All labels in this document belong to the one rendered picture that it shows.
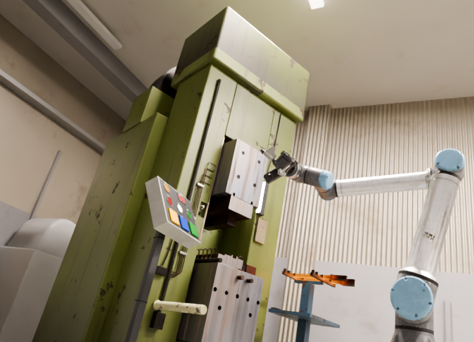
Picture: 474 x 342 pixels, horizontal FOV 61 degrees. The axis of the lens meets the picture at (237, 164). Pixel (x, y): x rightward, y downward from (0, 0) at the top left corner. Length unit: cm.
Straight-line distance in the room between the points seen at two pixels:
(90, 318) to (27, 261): 261
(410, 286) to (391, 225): 321
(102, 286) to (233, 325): 86
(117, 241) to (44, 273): 262
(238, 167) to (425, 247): 135
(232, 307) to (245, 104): 148
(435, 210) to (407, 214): 310
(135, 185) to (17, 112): 345
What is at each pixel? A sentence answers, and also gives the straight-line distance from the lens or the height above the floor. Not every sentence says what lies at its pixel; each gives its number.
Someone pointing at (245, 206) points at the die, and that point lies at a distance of 265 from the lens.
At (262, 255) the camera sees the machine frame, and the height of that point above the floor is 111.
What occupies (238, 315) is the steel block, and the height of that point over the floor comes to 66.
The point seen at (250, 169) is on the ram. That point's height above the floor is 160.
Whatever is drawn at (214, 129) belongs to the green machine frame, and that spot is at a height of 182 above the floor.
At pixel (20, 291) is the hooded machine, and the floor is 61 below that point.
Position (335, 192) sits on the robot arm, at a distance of 209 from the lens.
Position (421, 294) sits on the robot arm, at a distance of 170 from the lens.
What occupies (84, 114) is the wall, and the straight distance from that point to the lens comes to 680.
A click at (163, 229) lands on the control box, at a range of 200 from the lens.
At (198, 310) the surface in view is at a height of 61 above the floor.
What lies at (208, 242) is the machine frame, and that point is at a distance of 303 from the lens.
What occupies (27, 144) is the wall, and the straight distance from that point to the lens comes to 613.
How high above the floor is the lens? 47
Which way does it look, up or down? 25 degrees up
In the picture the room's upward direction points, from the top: 12 degrees clockwise
